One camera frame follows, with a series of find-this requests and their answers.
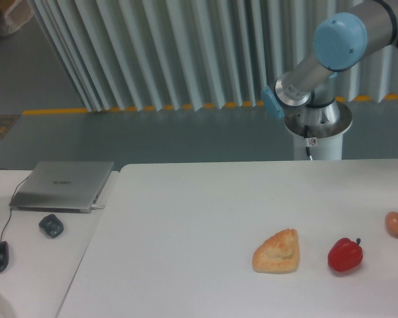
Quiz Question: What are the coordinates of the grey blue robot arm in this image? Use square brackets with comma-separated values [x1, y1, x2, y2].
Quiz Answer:
[261, 1, 398, 119]

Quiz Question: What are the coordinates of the red bell pepper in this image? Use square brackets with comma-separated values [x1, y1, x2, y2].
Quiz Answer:
[328, 238, 364, 272]

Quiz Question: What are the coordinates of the white usb plug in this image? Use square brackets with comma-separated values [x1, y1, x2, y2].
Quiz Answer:
[91, 205, 105, 210]

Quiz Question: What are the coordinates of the golden puff pastry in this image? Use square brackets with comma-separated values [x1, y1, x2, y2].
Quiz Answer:
[252, 229, 300, 274]

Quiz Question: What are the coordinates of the white folding partition screen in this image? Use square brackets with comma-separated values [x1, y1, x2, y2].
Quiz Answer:
[29, 0, 398, 112]

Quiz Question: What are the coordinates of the silver closed laptop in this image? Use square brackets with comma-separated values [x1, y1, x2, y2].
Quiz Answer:
[9, 161, 113, 213]

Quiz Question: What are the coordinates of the black earbuds case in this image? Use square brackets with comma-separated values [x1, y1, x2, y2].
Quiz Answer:
[38, 214, 64, 239]

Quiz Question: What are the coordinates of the brown egg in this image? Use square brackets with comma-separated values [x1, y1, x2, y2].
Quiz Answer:
[385, 211, 398, 237]

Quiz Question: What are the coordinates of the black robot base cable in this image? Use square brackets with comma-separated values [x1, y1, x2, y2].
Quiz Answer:
[303, 124, 314, 162]

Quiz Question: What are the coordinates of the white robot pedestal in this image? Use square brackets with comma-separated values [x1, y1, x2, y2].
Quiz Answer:
[285, 101, 352, 160]

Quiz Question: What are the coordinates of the black mouse cable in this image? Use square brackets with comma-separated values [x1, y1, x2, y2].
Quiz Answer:
[0, 168, 32, 244]

